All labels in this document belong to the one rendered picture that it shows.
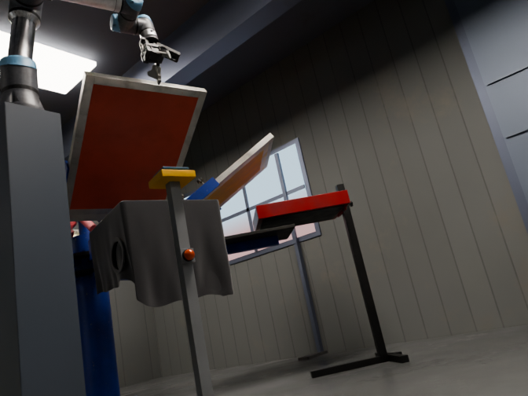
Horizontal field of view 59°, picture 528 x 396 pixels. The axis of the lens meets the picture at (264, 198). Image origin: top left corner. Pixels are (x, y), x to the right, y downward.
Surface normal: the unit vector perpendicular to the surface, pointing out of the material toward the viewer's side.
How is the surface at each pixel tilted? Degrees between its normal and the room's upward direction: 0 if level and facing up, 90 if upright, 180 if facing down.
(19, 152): 90
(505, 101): 90
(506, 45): 90
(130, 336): 90
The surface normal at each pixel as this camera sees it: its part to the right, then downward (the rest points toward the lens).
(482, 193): -0.64, -0.07
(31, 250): 0.74, -0.32
